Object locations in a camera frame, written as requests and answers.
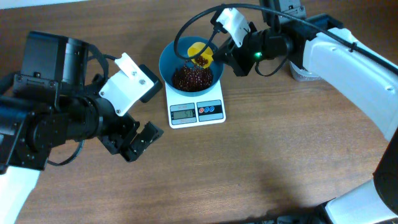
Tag clear plastic bean container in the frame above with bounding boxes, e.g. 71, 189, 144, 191
289, 62, 322, 82

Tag white digital kitchen scale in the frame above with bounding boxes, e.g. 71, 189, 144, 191
165, 81, 226, 129

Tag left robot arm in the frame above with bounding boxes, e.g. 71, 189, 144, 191
1, 31, 163, 223

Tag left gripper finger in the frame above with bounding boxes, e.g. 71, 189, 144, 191
120, 137, 149, 162
136, 121, 164, 146

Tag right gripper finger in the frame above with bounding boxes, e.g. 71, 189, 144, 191
214, 37, 236, 58
212, 49, 238, 75

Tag blue plastic bowl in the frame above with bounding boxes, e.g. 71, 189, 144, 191
159, 43, 224, 96

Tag yellow measuring scoop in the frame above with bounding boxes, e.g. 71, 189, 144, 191
187, 42, 215, 69

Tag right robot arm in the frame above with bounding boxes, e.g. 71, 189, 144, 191
211, 1, 397, 223

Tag red beans in bowl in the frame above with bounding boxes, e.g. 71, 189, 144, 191
172, 61, 213, 92

